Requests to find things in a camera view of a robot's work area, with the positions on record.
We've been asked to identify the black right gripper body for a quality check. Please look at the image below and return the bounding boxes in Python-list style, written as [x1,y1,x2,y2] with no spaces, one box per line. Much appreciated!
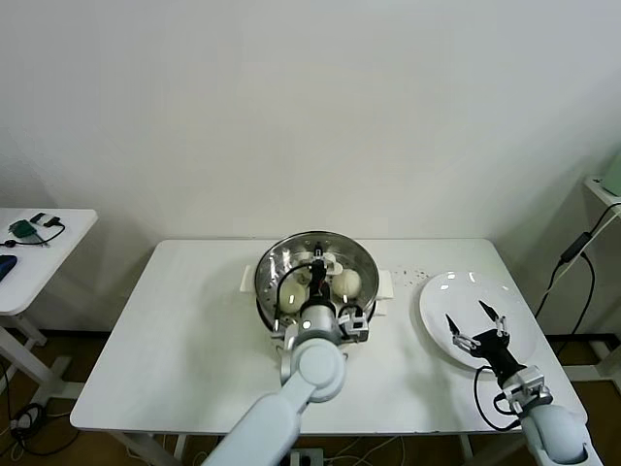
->
[467,328,528,381]

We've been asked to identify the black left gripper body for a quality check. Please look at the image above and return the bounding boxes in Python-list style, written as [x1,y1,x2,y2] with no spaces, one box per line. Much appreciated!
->
[306,260,337,305]

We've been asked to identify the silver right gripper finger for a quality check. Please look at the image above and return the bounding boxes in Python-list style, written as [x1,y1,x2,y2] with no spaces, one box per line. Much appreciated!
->
[477,299,509,340]
[443,313,481,352]

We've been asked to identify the stainless steel steamer basket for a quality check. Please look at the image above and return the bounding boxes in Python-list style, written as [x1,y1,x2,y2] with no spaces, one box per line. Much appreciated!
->
[241,231,395,341]

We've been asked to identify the white round plate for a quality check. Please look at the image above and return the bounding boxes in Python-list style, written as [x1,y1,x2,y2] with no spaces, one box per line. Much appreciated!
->
[418,270,539,374]

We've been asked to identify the scattered dark crumbs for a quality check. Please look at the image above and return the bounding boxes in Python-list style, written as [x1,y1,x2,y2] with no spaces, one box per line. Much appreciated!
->
[391,264,431,288]

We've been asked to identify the white power strip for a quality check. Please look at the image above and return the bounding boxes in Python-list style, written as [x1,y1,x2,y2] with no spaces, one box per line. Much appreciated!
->
[289,447,325,466]

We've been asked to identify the white side table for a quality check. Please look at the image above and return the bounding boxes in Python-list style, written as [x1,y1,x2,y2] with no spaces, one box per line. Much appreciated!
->
[0,208,98,404]

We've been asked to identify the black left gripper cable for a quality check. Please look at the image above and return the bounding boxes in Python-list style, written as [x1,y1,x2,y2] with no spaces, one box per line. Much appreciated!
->
[271,264,316,337]

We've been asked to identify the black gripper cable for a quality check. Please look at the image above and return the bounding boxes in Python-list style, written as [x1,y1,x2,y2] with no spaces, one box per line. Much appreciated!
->
[271,264,316,337]
[473,363,523,433]

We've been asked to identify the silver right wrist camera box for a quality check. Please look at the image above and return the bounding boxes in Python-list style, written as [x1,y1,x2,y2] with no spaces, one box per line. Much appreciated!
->
[499,366,554,415]

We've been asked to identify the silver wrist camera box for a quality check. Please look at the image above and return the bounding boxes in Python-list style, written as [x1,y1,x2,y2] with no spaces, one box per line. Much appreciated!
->
[499,366,554,415]
[338,303,372,344]

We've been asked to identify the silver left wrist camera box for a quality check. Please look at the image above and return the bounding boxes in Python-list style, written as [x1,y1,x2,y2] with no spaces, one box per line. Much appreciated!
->
[338,303,372,344]

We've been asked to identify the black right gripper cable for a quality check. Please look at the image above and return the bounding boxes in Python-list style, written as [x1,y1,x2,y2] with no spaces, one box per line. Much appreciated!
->
[473,363,523,433]

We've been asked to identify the black power adapter cable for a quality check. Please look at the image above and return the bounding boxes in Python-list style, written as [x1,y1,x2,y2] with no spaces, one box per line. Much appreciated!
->
[533,202,621,339]

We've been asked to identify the thin white floor cables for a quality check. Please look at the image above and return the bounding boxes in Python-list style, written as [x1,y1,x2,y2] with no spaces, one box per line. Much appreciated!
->
[193,435,409,466]

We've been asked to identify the black cable with plug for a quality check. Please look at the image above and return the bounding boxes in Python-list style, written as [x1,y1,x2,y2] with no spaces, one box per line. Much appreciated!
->
[0,216,67,249]

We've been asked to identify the tangled floor cables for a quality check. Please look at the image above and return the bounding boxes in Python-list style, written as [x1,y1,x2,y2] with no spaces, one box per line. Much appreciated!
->
[0,358,79,458]

